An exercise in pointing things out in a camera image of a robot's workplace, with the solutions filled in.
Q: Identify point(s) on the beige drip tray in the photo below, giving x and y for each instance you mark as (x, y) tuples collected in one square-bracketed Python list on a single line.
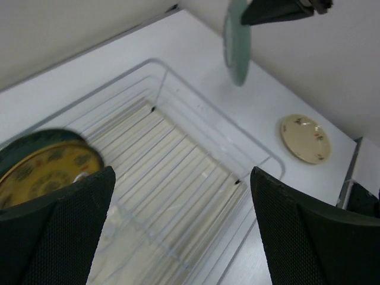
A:
[(171, 202)]

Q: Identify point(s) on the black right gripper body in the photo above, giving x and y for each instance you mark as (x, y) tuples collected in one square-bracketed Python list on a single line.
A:
[(320, 6)]

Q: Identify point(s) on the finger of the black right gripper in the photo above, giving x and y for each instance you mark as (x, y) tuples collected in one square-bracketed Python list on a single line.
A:
[(274, 11)]

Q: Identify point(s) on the yellow patterned plate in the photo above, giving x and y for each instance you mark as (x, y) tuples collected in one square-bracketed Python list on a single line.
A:
[(47, 170)]

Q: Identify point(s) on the beige plate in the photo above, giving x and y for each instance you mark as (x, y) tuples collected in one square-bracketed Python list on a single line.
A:
[(305, 138)]

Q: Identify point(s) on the teal blue floral plate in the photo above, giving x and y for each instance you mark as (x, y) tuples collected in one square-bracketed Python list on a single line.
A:
[(236, 42), (24, 146)]

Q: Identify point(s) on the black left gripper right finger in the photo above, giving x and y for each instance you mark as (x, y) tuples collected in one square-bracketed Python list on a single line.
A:
[(307, 241)]

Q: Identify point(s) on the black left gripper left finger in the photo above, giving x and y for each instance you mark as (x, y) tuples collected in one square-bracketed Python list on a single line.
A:
[(52, 239)]

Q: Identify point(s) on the white wire dish rack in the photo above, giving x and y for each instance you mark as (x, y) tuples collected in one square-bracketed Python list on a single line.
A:
[(154, 82)]

